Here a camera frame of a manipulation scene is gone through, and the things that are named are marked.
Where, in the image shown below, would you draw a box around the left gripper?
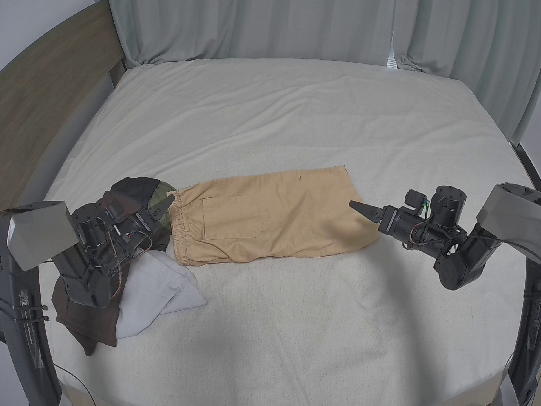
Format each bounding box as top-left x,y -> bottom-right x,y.
125,206 -> 162,239

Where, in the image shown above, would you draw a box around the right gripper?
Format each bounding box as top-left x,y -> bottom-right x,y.
377,205 -> 424,242

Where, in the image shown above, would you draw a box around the tan shorts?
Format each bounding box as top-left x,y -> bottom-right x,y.
168,164 -> 379,266

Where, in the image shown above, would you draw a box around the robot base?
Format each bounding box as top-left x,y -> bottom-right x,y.
501,375 -> 521,406

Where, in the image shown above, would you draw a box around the bed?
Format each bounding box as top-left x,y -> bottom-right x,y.
0,0 -> 541,406

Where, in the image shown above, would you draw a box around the olive green garment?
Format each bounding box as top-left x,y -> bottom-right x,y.
148,183 -> 176,232

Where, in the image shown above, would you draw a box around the black garment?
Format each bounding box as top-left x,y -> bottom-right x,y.
111,177 -> 161,206

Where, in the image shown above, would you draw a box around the white garment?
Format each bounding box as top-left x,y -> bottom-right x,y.
116,250 -> 208,340

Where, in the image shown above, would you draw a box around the brown garment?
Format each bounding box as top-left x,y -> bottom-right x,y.
51,186 -> 172,357

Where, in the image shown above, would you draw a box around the pale green curtain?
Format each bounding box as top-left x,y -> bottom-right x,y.
103,0 -> 398,69
391,0 -> 541,145

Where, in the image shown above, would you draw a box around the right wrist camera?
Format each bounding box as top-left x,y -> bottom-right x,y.
403,189 -> 430,211

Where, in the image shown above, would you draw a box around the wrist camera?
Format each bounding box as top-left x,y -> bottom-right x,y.
106,200 -> 126,224
403,189 -> 430,211

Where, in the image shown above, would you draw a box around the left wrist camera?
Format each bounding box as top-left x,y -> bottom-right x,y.
106,200 -> 126,224

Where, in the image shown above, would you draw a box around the black cable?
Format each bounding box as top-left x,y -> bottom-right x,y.
54,364 -> 100,406
502,239 -> 541,265

